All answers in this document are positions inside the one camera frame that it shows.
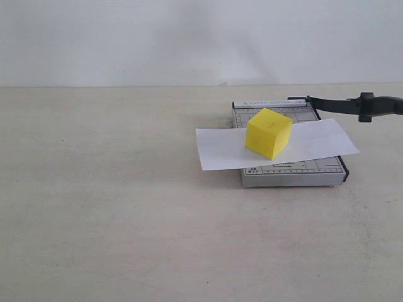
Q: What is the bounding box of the white paper strip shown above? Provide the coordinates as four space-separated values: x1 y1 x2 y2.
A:
195 118 361 172

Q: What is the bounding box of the yellow foam cube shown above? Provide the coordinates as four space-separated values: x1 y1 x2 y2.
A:
245 108 293 160

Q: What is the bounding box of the black cutter blade arm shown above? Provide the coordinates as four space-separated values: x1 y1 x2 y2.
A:
306 92 402 123

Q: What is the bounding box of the grey paper cutter base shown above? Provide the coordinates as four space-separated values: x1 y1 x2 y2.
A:
232 98 349 187

